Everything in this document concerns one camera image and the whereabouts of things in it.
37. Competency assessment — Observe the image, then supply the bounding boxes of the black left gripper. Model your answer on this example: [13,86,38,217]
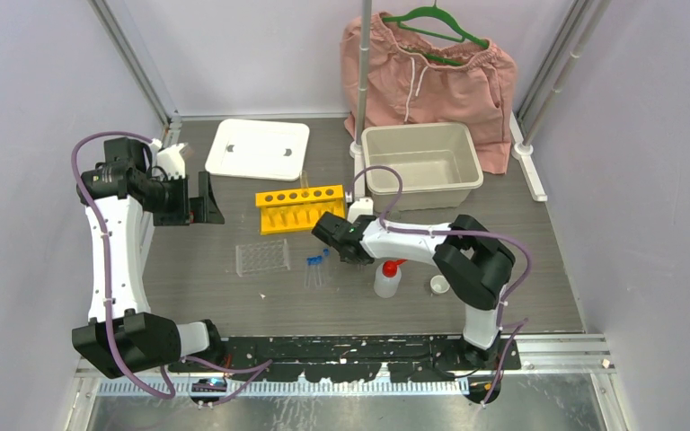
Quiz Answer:
[143,171,223,225]

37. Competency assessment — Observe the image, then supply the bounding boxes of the blue capped tube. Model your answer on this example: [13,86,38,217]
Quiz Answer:
[304,257,315,289]
[307,256,322,288]
[322,248,332,284]
[313,255,324,288]

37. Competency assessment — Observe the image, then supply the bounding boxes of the clear test tube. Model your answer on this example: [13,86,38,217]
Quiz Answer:
[300,171,310,190]

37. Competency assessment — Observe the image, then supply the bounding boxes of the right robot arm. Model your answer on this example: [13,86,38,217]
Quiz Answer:
[312,212,516,369]

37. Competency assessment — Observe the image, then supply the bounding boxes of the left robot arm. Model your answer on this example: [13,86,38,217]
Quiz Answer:
[71,132,226,379]

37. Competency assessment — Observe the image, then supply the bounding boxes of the red capped wash bottle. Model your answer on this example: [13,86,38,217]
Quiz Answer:
[374,259,406,298]

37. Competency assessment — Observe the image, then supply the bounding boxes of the yellow test tube rack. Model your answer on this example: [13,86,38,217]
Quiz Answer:
[255,185,346,235]

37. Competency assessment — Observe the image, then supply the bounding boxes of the white plastic bin lid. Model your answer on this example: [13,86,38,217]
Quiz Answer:
[205,119,310,181]

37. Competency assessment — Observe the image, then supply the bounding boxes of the clear acrylic tube rack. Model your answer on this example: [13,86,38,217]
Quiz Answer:
[235,239,291,277]

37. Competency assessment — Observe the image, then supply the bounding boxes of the small white cup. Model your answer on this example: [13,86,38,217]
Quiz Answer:
[429,275,450,295]

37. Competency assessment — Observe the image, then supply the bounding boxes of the beige plastic bin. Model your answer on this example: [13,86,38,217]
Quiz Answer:
[362,123,483,212]

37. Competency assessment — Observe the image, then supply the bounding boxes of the pink shorts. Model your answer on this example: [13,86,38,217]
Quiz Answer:
[365,12,518,174]

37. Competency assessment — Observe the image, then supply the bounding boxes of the right white pole foot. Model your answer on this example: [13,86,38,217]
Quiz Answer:
[509,113,548,203]

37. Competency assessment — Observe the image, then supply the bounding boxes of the grey rack pole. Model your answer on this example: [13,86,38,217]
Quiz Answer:
[350,0,373,164]

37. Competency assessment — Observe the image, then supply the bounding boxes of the green clothes hanger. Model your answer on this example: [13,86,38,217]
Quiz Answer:
[381,1,491,66]

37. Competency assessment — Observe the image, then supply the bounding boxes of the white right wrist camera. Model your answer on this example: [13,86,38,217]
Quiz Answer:
[345,191,374,223]

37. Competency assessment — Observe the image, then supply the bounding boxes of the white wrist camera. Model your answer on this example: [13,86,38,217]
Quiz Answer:
[345,191,374,223]
[155,143,192,180]

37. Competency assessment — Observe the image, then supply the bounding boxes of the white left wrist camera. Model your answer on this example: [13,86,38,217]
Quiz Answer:
[155,143,192,180]

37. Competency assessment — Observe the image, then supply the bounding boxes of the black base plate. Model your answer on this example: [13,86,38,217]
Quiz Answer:
[169,334,523,385]

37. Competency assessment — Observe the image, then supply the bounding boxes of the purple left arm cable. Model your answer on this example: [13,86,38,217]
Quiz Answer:
[71,130,275,409]

